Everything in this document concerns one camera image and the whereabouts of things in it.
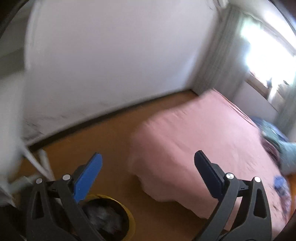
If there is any window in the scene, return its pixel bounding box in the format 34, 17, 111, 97
240, 17, 295, 99

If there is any grey curtain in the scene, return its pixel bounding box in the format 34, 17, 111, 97
193, 5, 249, 100

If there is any blue green bedding pile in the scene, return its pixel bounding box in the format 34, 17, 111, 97
251, 117, 295, 176

